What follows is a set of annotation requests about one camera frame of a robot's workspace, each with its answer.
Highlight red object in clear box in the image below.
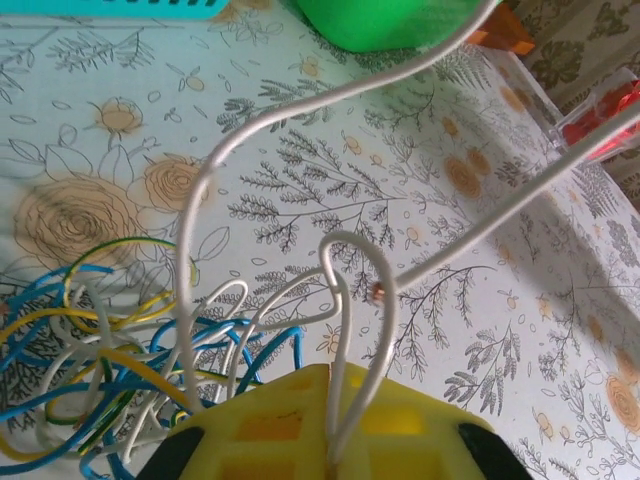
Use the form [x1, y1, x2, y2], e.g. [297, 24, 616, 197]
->
[547, 67, 640, 164]

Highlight tangle of coloured wires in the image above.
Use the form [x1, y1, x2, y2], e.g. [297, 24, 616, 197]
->
[0, 264, 307, 476]

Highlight green-yellow striped cable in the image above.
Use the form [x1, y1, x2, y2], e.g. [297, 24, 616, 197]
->
[62, 237, 201, 331]

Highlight wooden board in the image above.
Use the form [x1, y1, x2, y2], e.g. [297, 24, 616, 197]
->
[467, 5, 537, 57]

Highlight coloured wire pile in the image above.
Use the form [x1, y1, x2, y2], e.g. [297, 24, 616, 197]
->
[43, 384, 146, 454]

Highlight teal plastic basket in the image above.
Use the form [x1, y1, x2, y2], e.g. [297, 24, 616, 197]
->
[0, 0, 229, 22]

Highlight white cable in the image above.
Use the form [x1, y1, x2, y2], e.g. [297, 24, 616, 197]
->
[174, 0, 640, 469]

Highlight floral printed table cover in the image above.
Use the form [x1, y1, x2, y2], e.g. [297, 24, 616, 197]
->
[0, 0, 640, 480]

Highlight red shiny sweets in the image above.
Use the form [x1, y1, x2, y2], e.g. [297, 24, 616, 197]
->
[563, 89, 640, 152]

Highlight cables bundle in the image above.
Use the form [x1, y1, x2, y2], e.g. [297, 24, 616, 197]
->
[34, 284, 174, 461]
[164, 272, 346, 416]

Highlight yellow cable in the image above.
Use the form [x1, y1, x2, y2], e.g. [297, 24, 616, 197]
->
[0, 294, 201, 461]

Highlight green plastic basket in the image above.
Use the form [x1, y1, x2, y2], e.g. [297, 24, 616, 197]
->
[293, 0, 504, 53]

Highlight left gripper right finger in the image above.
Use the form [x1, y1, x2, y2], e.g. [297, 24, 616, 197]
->
[332, 363, 532, 480]

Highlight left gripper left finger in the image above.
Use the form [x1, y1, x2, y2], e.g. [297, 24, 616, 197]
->
[139, 363, 334, 480]

